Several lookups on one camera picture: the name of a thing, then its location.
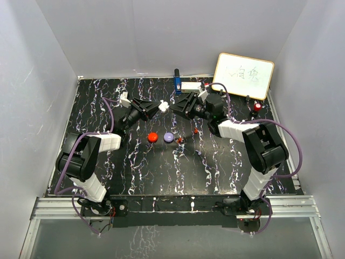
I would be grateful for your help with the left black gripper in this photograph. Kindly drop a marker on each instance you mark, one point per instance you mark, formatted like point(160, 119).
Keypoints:
point(149, 114)

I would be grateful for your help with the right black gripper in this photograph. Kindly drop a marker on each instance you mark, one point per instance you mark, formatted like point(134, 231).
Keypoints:
point(180, 107)

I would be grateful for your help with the white earbud charging case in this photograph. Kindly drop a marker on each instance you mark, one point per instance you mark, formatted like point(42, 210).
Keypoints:
point(163, 106)

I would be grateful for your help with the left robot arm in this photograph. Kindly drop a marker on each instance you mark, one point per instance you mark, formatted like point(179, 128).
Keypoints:
point(78, 157)

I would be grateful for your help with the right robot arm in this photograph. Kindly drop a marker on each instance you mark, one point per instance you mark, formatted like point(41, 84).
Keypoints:
point(265, 148)

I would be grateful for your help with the red earbud charging case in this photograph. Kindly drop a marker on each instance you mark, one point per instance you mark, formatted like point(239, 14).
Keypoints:
point(152, 137)

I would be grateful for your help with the purple earbud charging case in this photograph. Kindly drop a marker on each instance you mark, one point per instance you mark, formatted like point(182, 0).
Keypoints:
point(168, 137)

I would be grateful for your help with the white pink cardboard box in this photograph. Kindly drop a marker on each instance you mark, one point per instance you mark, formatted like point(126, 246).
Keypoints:
point(187, 87)

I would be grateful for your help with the blue black device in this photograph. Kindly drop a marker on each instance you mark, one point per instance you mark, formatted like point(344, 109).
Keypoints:
point(177, 81)

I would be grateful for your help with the red emergency stop button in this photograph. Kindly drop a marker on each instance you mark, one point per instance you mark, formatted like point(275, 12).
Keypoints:
point(256, 108)

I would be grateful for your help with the black front base bar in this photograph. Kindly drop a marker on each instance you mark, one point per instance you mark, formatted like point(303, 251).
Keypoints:
point(185, 210)

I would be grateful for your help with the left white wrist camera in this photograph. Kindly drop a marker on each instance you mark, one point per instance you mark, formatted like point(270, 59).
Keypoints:
point(124, 101)

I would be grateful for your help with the white whiteboard with wooden frame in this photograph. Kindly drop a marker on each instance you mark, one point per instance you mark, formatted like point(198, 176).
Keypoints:
point(243, 76)

